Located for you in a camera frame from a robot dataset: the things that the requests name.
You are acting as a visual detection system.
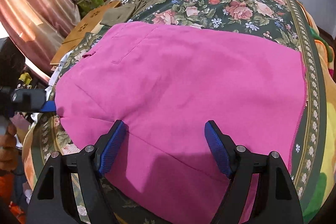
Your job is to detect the pink pants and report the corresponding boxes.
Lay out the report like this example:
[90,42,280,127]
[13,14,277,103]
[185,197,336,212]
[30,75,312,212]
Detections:
[55,22,306,223]

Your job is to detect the person's left hand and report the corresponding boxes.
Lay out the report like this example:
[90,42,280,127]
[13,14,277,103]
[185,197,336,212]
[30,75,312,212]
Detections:
[0,123,18,172]

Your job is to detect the colourful yellow orange sheet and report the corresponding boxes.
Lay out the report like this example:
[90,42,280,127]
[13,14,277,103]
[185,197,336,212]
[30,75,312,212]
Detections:
[291,2,335,223]

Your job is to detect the pink striped curtain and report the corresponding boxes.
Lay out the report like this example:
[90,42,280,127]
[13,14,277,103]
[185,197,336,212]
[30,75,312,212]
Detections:
[1,0,80,74]

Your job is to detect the dark floral bedspread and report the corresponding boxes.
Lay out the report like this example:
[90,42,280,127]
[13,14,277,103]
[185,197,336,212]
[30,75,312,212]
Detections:
[23,0,335,223]

